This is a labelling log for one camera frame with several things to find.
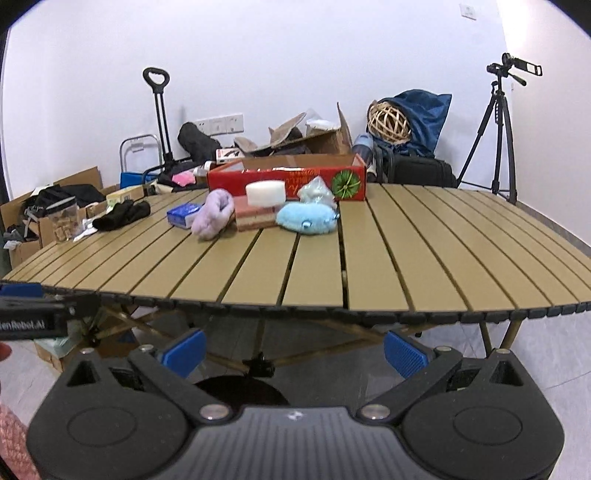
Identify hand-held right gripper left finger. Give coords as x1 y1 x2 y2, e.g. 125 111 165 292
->
60 329 232 421

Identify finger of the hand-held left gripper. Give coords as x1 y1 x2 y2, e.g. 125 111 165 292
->
0 283 44 300
0 293 100 319

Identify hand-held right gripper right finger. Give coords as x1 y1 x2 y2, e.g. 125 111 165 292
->
355 331 527 419

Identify blue tissue pack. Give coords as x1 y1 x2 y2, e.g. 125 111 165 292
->
165 201 204 230

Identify lavender fuzzy cloth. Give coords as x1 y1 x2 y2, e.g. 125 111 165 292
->
190 189 235 241

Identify light blue plush toy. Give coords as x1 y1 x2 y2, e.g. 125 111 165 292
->
276 202 341 236

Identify white oval foam block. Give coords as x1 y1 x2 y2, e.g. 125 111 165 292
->
245 180 287 208

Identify light green bin liner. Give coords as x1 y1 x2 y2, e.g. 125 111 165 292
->
34 336 80 359

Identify cardboard bin carton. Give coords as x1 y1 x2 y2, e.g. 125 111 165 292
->
34 342 66 373

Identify large brown cardboard box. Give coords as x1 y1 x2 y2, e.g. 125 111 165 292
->
0 167 105 269

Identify black round pan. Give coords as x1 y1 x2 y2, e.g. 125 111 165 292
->
193 376 290 409

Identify white plastic packet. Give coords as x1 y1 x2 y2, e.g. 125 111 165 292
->
71 219 100 241

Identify clear jar with black lid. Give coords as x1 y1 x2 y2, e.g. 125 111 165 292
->
45 196 79 243

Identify tan slatted folding table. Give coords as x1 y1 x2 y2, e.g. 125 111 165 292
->
0 182 591 377

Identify black cloth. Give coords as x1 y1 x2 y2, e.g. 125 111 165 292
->
92 199 152 232

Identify black clothes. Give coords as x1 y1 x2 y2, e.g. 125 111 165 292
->
32 184 107 209

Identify pale yellow box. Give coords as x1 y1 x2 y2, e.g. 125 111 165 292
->
106 185 147 204

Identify person's pink patterned clothing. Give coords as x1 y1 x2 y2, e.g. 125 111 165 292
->
0 405 29 480

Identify pink layered sponge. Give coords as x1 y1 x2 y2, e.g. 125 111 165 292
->
234 196 290 232

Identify crumpled clear plastic bag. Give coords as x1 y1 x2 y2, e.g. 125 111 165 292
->
296 175 338 209

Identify black bag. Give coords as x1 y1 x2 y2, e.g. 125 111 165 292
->
177 122 223 162

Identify red cardboard box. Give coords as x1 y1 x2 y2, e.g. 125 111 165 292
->
206 154 368 204

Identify blue water bottle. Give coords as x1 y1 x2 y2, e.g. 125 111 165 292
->
353 133 373 162

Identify open cardboard box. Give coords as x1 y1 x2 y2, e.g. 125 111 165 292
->
304 102 354 156

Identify rattan ball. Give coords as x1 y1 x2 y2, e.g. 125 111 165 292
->
368 101 413 145

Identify torn cardboard piece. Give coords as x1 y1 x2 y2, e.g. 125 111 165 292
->
233 112 308 153

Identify black tripod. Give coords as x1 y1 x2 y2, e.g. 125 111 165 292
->
457 79 518 204

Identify dark blue cloth bag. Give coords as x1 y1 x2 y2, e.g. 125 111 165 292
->
369 89 452 158

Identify black cart handle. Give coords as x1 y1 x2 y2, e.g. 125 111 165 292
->
141 67 177 172

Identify white wall sockets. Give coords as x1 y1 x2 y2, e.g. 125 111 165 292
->
193 113 245 135

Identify black camcorder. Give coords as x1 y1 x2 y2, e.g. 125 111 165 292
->
486 52 544 86

